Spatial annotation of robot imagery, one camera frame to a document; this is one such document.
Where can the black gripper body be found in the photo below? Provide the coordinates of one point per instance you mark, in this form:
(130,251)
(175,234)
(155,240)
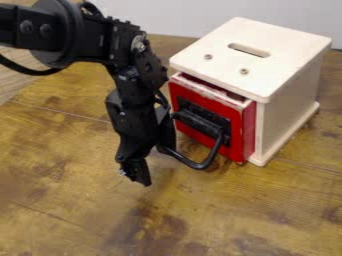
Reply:
(137,123)

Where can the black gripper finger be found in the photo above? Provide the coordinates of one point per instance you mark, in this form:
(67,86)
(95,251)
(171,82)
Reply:
(167,138)
(137,171)

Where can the black metal drawer handle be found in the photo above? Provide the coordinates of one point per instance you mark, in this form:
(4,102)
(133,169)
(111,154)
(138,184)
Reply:
(209,125)

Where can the white wooden box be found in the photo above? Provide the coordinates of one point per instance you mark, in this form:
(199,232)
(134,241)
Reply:
(269,64)

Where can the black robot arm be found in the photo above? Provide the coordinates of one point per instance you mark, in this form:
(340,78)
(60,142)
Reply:
(64,32)

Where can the red drawer front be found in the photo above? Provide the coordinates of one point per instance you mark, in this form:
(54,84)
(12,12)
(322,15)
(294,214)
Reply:
(225,108)

